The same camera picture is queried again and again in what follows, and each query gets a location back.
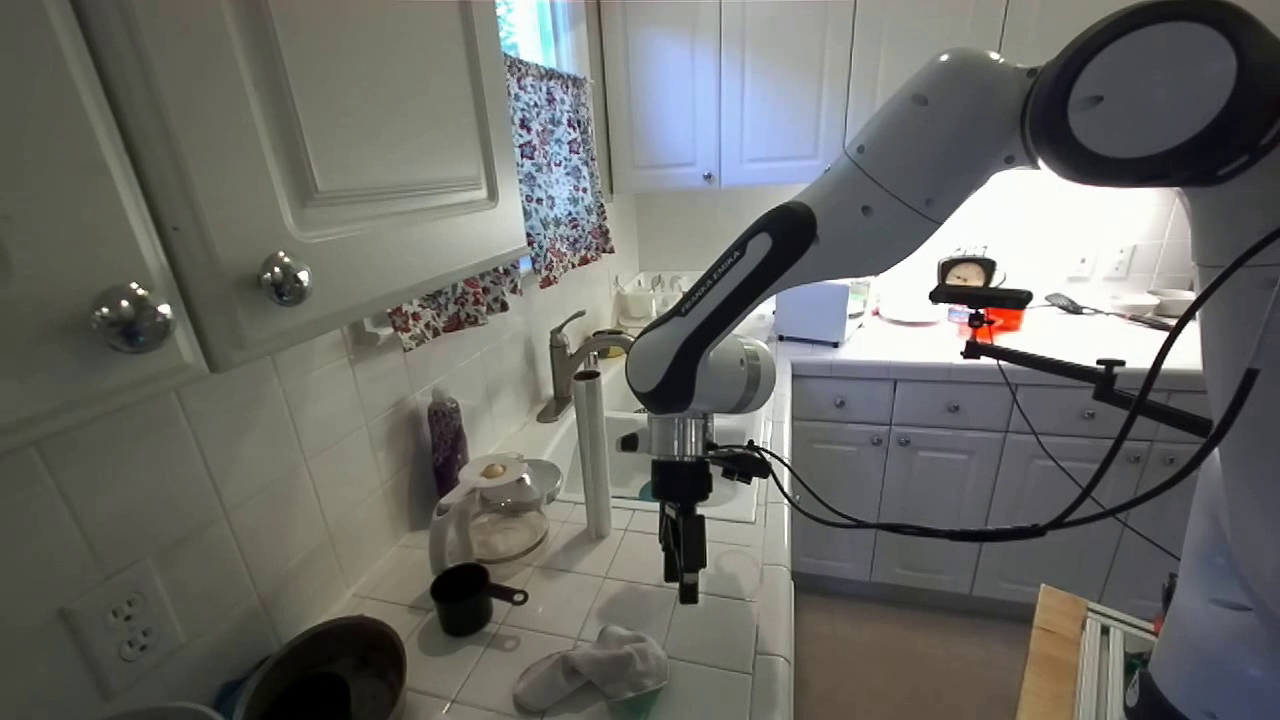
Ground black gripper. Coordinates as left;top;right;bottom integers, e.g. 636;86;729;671
651;460;713;604

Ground green and grey rag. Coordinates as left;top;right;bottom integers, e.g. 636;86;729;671
512;624;669;717

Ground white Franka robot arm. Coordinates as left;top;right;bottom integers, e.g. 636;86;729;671
627;0;1280;720

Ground white kitchen sink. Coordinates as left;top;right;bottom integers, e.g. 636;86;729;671
553;360;771;523

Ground glass coffee carafe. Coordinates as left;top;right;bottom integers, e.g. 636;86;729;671
429;457;560;572

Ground black measuring cup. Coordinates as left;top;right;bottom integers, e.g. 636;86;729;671
429;566;526;636

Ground chrome sink faucet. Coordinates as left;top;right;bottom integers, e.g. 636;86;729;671
535;319;630;424

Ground white toaster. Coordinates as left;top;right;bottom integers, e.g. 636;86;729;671
776;285;849;347

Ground purple soap bottle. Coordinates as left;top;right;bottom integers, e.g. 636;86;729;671
422;394;466;496

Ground white lower cabinets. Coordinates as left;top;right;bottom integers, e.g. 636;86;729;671
790;375;1192;616

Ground dark round pan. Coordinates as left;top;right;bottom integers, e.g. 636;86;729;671
212;616;406;720

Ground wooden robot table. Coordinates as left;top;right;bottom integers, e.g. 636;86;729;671
1016;583;1088;720

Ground floral window curtain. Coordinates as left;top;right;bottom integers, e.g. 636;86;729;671
386;57;615;354

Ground white upper cabinet door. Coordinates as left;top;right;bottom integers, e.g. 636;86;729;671
71;0;524;367

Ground white wall outlet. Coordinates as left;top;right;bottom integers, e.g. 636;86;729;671
62;568;185;695

